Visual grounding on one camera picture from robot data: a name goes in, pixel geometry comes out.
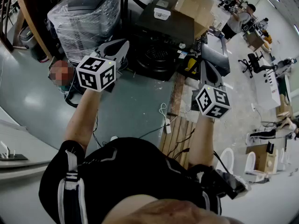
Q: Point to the wooden slat platform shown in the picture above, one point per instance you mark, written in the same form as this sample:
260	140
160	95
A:
177	134

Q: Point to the plastic-wrapped black appliance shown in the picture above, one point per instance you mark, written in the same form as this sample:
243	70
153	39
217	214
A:
86	24

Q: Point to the large brown cardboard box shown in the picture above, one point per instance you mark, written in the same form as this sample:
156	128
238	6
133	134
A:
196	6

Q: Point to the grey waste bin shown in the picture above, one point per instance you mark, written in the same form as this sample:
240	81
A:
28	38

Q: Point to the person's chin and neck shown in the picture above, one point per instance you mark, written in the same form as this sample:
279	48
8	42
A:
168	211

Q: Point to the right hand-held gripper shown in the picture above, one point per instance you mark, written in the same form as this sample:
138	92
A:
212	101

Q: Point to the curved wooden frame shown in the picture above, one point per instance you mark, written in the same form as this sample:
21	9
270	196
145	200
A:
30	20

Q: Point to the grey electronics box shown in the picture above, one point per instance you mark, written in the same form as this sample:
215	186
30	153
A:
233	183

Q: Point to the person's right forearm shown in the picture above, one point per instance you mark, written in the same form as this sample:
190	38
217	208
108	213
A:
201	139

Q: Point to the black washing machine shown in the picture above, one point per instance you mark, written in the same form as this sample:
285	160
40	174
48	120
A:
163	24

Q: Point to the open brown cardboard box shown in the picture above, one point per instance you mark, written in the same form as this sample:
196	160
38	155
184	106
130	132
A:
262	160

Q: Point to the white power strip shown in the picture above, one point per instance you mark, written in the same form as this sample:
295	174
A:
168	126

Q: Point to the person's black shirt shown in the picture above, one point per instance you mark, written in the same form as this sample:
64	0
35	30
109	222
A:
130	171

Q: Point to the white desk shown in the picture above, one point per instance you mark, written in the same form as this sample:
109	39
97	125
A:
267	87

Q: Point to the black office chair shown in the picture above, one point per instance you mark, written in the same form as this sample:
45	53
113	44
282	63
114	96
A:
253	64

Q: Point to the person's left white shoe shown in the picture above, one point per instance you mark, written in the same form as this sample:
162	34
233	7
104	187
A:
114	138

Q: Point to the person's left forearm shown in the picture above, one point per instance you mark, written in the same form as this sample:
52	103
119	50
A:
79	118

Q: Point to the black side table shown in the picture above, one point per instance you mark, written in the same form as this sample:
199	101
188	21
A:
216	59

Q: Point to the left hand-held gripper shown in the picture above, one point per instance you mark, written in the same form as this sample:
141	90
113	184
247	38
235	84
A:
95	73

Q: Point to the red round device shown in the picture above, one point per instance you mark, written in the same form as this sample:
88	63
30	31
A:
61	73

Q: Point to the white lidded plastic box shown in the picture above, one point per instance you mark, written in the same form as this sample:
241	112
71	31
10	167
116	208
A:
162	13

